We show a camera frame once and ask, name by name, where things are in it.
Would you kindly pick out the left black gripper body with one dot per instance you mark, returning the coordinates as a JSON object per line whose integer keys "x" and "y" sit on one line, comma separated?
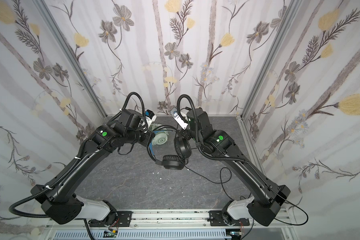
{"x": 148, "y": 138}

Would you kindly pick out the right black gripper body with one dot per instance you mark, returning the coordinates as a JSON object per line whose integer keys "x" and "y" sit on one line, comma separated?
{"x": 183, "y": 132}

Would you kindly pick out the green white headphones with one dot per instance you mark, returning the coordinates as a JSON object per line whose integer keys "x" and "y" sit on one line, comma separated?
{"x": 161, "y": 135}

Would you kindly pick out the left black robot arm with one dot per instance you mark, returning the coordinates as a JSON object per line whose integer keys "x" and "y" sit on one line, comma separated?
{"x": 60, "y": 203}

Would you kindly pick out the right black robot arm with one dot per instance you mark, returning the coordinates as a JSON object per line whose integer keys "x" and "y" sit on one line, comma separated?
{"x": 216, "y": 145}

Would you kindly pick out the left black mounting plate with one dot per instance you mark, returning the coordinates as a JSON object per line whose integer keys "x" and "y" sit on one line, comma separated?
{"x": 124, "y": 219}

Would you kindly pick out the black mounting plate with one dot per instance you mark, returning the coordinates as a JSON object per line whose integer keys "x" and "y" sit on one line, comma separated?
{"x": 124, "y": 219}
{"x": 216, "y": 218}

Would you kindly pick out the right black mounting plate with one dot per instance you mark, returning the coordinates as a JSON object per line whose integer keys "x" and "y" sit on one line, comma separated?
{"x": 216, "y": 218}

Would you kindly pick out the left black corrugated conduit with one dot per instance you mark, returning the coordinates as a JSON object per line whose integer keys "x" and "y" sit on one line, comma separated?
{"x": 123, "y": 128}

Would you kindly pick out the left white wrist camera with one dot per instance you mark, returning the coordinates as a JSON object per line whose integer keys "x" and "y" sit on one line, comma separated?
{"x": 150, "y": 117}

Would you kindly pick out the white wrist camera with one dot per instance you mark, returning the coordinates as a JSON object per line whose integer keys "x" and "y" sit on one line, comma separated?
{"x": 150, "y": 117}
{"x": 177, "y": 115}

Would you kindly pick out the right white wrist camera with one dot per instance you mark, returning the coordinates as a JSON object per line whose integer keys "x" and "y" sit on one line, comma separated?
{"x": 177, "y": 115}

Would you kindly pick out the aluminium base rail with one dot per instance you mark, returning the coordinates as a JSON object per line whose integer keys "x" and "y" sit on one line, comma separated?
{"x": 174, "y": 219}

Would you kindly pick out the white slotted cable duct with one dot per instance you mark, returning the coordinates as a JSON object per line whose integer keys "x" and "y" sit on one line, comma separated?
{"x": 194, "y": 234}

